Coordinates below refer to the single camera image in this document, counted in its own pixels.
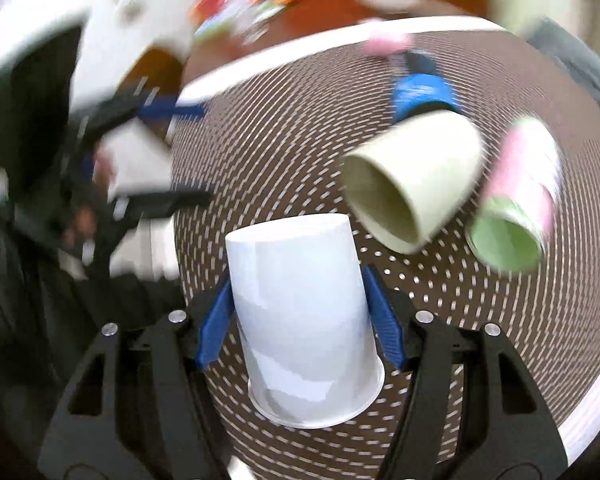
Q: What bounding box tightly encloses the brown round woven placemat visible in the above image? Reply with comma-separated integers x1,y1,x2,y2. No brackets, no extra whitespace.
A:
169,15,600,480

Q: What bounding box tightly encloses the blue plastic object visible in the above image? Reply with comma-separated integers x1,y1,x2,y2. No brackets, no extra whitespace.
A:
389,51,462,125

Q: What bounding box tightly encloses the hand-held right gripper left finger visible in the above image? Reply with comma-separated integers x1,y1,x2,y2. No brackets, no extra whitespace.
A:
37,279,237,480

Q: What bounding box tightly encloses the white paper cup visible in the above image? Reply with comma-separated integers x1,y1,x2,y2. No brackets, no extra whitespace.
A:
224,213,385,429

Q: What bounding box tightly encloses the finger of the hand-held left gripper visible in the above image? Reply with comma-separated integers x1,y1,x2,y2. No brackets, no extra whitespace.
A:
82,89,208,133
111,189,215,233

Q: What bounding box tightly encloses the grey cloth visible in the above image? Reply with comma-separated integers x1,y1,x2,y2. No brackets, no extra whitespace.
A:
524,16,600,128

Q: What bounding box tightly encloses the colourful printed packet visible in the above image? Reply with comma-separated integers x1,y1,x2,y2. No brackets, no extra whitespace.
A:
192,0,301,47

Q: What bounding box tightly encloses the pink small object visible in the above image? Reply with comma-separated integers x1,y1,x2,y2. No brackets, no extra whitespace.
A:
364,29,413,57

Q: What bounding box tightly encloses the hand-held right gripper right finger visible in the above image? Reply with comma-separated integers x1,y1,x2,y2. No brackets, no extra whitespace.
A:
361,264,569,480

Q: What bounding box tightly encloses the pink and green paper cup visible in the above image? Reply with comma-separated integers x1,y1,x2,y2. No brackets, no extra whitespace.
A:
466,117,564,272

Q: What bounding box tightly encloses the beige plastic cup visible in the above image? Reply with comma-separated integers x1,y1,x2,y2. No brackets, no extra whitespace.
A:
339,109,484,255

